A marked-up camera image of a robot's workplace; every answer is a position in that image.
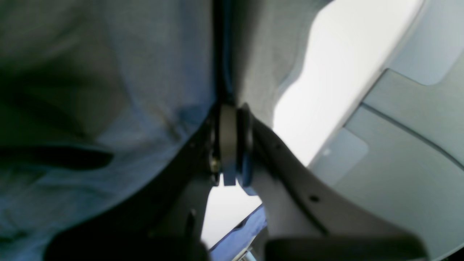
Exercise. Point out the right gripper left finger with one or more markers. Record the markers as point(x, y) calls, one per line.
point(163, 221)

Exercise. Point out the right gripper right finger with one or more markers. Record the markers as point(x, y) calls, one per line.
point(306, 219)

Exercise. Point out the grey T-shirt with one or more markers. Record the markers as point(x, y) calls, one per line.
point(98, 96)

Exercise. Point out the blue plastic mount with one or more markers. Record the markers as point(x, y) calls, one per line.
point(240, 237)

